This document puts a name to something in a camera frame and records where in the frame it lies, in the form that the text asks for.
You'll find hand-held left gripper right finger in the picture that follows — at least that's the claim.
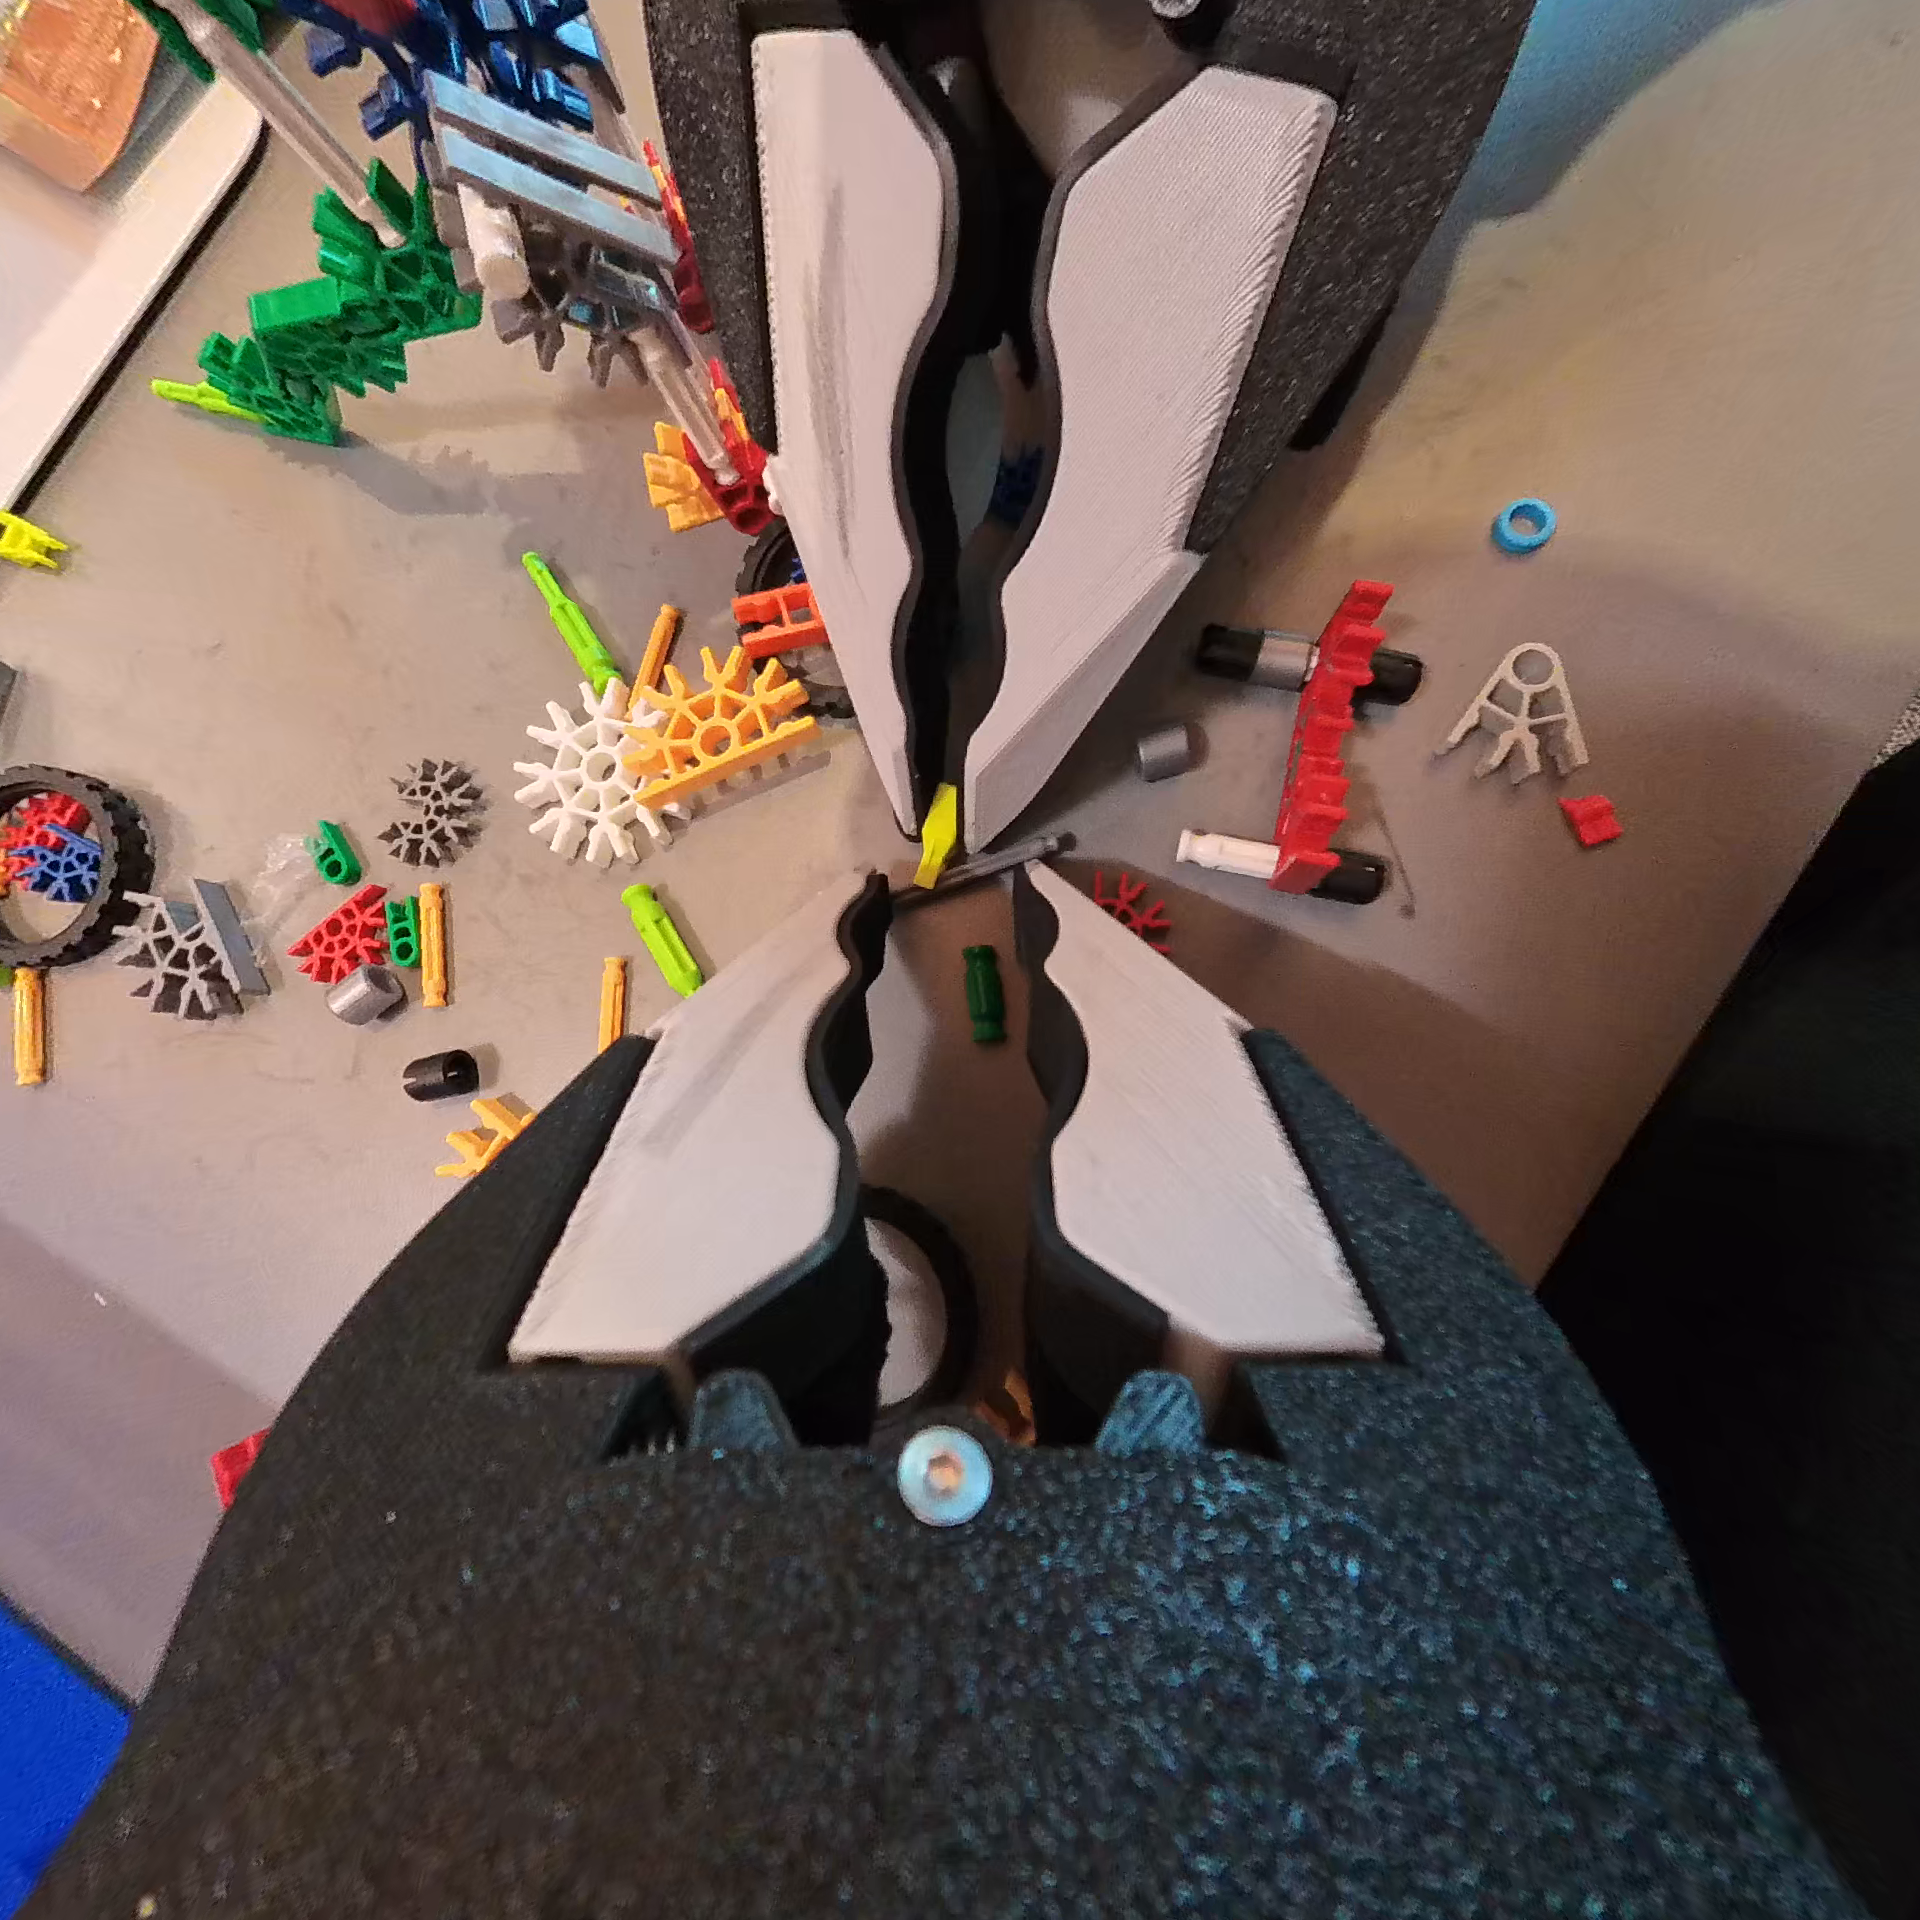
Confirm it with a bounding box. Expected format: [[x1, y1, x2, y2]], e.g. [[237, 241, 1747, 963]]
[[1013, 864, 1385, 1377]]

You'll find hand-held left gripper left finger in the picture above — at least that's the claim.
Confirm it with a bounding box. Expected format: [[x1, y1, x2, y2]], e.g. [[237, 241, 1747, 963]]
[[505, 865, 897, 1391]]

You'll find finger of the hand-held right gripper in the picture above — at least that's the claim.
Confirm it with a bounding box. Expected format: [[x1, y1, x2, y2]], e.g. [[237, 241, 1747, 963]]
[[746, 26, 969, 840], [956, 64, 1340, 858]]

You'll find lime green rod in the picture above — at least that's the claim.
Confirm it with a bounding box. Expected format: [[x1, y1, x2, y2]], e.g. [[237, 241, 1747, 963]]
[[619, 882, 706, 995], [520, 549, 624, 695]]

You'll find thin dark grey rod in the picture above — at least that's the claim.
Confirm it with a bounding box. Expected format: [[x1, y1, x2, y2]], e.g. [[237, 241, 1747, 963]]
[[884, 834, 1077, 906]]

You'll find black rubber tyre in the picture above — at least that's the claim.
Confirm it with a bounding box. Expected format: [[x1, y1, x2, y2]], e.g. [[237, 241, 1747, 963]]
[[0, 766, 158, 977], [738, 513, 850, 726], [858, 1182, 988, 1419]]

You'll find small red snowflake connector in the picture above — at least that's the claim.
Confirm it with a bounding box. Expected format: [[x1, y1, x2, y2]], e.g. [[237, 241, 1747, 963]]
[[1090, 865, 1175, 957]]

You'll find orange connector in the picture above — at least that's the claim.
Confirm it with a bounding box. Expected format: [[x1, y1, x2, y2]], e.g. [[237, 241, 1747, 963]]
[[730, 584, 830, 661]]

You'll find white rod with black cap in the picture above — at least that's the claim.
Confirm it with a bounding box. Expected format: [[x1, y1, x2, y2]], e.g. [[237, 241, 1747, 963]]
[[1175, 827, 1385, 908]]

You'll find red connector rack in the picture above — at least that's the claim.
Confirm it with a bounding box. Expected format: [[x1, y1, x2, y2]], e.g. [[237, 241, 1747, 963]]
[[1267, 577, 1398, 897]]

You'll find multicoloured construction toy model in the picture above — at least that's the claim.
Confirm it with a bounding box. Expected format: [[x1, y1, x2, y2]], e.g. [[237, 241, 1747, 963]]
[[126, 0, 782, 546]]

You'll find white snowflake connector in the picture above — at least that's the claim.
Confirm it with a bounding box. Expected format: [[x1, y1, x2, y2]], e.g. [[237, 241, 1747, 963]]
[[509, 678, 691, 871]]

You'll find large yellow fan connector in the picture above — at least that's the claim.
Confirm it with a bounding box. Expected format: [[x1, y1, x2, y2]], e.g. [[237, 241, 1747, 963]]
[[621, 643, 824, 819]]

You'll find dark grey snowflake connector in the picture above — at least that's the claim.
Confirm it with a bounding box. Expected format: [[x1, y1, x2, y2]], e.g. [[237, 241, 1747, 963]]
[[376, 756, 490, 869]]

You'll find beige triangular connector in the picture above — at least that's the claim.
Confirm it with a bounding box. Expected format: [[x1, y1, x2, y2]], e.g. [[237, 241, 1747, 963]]
[[1434, 641, 1592, 786]]

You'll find grey connector with flat strip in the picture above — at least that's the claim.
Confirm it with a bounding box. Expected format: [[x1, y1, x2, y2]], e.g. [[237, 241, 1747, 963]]
[[112, 875, 276, 1022]]

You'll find person's dark clothing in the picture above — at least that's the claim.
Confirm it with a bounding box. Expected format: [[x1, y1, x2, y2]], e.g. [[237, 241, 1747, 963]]
[[1535, 703, 1920, 1920]]

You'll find brown wooden block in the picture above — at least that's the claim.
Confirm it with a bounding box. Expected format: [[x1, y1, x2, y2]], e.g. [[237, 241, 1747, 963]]
[[0, 0, 162, 197]]

